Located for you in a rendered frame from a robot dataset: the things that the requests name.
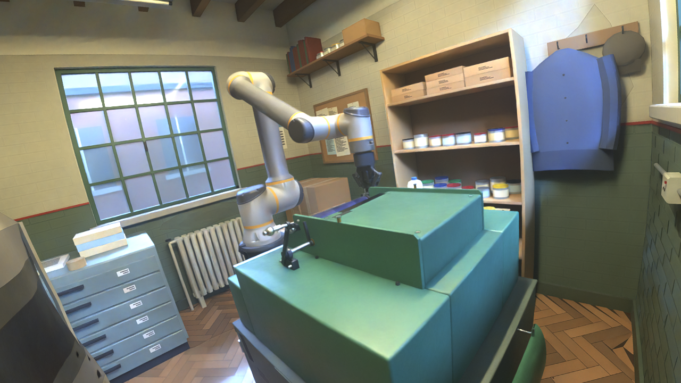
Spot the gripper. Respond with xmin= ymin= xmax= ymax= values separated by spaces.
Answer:
xmin=352 ymin=152 xmax=383 ymax=192

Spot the dark blue form roller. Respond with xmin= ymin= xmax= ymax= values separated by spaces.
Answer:
xmin=314 ymin=194 xmax=385 ymax=219

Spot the green duplicator body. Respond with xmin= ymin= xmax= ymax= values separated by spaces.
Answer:
xmin=228 ymin=186 xmax=520 ymax=383

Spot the wooden shelf unit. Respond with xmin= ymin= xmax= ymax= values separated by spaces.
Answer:
xmin=380 ymin=29 xmax=536 ymax=279

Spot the wooden coat rack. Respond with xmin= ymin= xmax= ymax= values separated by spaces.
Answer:
xmin=546 ymin=21 xmax=641 ymax=57

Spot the brown cardboard box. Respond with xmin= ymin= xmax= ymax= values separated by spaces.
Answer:
xmin=286 ymin=177 xmax=352 ymax=220

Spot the cork notice board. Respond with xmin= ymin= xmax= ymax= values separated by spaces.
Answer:
xmin=312 ymin=88 xmax=379 ymax=164

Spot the flat cardboard box stack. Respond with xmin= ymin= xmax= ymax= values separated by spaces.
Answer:
xmin=424 ymin=65 xmax=466 ymax=96
xmin=462 ymin=56 xmax=513 ymax=87
xmin=391 ymin=81 xmax=427 ymax=103

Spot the red books row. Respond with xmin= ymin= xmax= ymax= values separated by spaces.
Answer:
xmin=286 ymin=36 xmax=324 ymax=73

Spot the small cardboard box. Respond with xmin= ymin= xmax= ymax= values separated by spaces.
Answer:
xmin=342 ymin=19 xmax=383 ymax=45

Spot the white radiator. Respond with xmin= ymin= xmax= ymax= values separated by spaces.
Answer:
xmin=168 ymin=217 xmax=247 ymax=311

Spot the blue work coat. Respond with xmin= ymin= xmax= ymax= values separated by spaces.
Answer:
xmin=525 ymin=47 xmax=622 ymax=172

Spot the green framed window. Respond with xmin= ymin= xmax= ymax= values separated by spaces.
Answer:
xmin=55 ymin=66 xmax=240 ymax=224

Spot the green round drum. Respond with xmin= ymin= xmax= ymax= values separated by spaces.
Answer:
xmin=510 ymin=324 xmax=547 ymax=383

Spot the white and blue paper stack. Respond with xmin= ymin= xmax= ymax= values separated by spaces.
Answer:
xmin=72 ymin=222 xmax=129 ymax=259

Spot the blue grey drawer cabinet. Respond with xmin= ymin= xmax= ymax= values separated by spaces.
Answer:
xmin=42 ymin=232 xmax=190 ymax=381

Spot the ceiling light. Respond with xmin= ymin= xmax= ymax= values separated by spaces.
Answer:
xmin=73 ymin=0 xmax=174 ymax=12

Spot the grey cap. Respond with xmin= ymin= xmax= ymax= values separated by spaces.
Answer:
xmin=602 ymin=30 xmax=647 ymax=77

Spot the white framed window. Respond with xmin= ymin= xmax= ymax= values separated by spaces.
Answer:
xmin=649 ymin=0 xmax=681 ymax=129

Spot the white shallow tray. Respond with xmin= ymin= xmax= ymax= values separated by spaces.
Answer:
xmin=42 ymin=254 xmax=70 ymax=273

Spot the grey and black machine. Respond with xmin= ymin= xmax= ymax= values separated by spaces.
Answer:
xmin=0 ymin=212 xmax=110 ymax=383

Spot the black crank handle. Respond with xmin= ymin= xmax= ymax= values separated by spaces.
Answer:
xmin=263 ymin=219 xmax=315 ymax=271

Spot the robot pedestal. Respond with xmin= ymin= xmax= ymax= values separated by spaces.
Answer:
xmin=238 ymin=238 xmax=286 ymax=261

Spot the wooden wall shelf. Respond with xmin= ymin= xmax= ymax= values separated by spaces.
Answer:
xmin=287 ymin=34 xmax=385 ymax=89

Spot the white wall switch box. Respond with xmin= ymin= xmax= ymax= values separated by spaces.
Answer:
xmin=653 ymin=162 xmax=681 ymax=206

